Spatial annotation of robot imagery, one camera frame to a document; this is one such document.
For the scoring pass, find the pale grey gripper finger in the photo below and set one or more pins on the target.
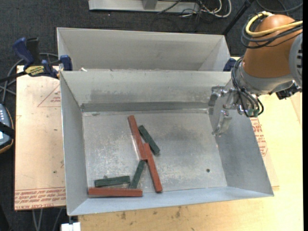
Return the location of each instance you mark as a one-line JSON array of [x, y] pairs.
[[217, 129], [227, 123]]

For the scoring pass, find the grey metal bin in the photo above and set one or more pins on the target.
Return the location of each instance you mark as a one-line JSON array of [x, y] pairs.
[[154, 138]]

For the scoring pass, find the dark green flat block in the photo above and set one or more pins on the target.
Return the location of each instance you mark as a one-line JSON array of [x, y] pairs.
[[111, 181], [149, 139], [137, 174]]

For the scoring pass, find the red-brown flat block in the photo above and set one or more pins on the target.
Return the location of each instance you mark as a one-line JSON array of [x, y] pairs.
[[115, 192], [136, 136], [152, 168]]

